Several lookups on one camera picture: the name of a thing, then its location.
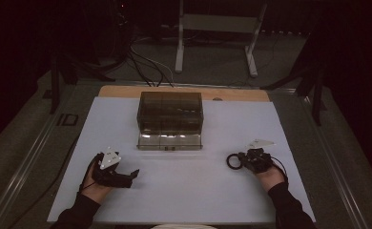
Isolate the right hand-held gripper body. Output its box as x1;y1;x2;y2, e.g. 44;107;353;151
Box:
245;138;276;175

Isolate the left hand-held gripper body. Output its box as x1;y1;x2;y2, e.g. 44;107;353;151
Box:
92;146;130;188

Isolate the smoky transparent drawer organizer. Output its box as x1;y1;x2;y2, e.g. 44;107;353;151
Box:
136;91;205;137

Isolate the person's right hand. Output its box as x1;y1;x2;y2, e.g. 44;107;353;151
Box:
256;164;287;194

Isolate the person's left hand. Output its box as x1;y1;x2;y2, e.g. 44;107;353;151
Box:
80;154;114;204

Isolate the white table sheet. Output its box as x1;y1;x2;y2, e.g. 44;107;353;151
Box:
47;96;316;223

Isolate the white metal stand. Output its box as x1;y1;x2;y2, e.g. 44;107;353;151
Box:
174;0;268;78

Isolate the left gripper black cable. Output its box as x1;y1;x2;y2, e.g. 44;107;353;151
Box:
77;152;103;196

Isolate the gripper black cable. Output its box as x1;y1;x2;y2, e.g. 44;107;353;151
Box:
269;156;290;189
77;152;103;196

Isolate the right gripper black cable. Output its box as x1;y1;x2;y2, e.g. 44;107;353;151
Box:
269;156;290;189

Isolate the metal floor rail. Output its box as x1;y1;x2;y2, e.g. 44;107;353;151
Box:
0;80;80;229
297;92;371;229

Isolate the bundle of floor cables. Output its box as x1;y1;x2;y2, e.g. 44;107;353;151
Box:
126;44;176;88

